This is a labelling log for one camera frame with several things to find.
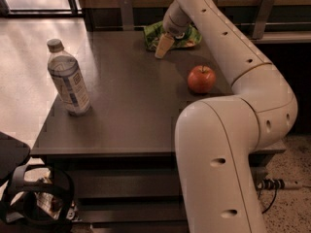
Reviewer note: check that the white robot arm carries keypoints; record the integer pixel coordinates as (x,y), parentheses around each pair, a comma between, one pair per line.
(215,136)

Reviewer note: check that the white power strip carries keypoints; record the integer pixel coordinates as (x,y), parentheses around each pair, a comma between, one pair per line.
(276,184)

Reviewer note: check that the right metal bracket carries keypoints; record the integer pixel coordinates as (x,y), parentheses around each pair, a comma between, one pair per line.
(262,15)

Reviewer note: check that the grey drawer cabinet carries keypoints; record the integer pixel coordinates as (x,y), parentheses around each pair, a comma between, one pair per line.
(121,154)

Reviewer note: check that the clear blue-label plastic bottle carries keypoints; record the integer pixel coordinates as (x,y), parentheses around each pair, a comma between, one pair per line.
(68,79)

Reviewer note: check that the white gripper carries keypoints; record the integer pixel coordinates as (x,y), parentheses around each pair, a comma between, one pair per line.
(171,25)

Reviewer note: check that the metal bracket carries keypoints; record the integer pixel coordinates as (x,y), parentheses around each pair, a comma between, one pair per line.
(262,15)
(127,18)

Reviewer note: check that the red apple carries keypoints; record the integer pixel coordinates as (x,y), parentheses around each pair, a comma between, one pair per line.
(201,79)

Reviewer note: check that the left metal bracket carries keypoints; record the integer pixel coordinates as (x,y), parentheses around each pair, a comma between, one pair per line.
(127,18)

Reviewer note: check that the green rice chip bag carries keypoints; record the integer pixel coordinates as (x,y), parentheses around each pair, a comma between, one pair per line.
(153,32)

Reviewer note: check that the black office chair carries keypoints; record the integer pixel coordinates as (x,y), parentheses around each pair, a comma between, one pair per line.
(18,210)

